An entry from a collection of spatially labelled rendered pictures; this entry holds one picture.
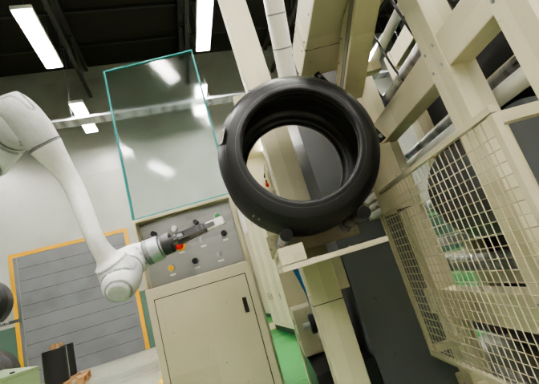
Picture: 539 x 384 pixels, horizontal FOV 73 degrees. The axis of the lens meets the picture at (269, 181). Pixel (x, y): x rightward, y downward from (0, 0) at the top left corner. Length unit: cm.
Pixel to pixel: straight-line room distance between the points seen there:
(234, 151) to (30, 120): 63
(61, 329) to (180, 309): 872
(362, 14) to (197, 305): 149
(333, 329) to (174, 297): 82
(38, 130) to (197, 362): 127
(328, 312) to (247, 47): 130
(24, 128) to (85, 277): 930
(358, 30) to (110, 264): 118
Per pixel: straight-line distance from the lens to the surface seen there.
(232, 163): 127
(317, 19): 151
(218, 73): 1240
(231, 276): 194
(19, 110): 134
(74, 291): 1056
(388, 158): 170
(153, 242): 135
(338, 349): 164
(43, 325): 1073
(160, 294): 200
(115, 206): 1072
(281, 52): 241
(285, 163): 168
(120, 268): 121
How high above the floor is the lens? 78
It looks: 14 degrees up
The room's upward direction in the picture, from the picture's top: 17 degrees counter-clockwise
